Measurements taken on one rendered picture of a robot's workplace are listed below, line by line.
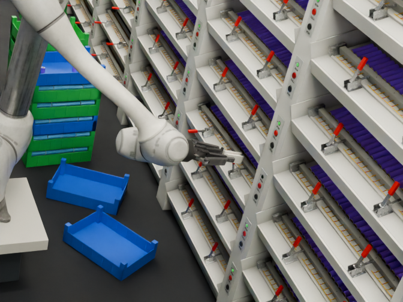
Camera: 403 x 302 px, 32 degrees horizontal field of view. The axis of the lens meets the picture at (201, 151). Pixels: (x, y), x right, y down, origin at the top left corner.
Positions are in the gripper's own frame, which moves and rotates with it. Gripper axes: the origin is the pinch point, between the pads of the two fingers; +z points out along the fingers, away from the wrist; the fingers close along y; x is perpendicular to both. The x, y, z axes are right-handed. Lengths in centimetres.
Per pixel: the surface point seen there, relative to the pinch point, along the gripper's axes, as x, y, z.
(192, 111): -7.2, -43.6, 4.2
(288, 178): 12.0, 29.3, 1.5
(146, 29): -4, -114, 5
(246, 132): 11.1, 1.8, -0.1
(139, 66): -23, -114, 8
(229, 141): -2.9, -15.8, 7.0
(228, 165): -7.1, -6.1, 4.4
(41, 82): -23, -79, -46
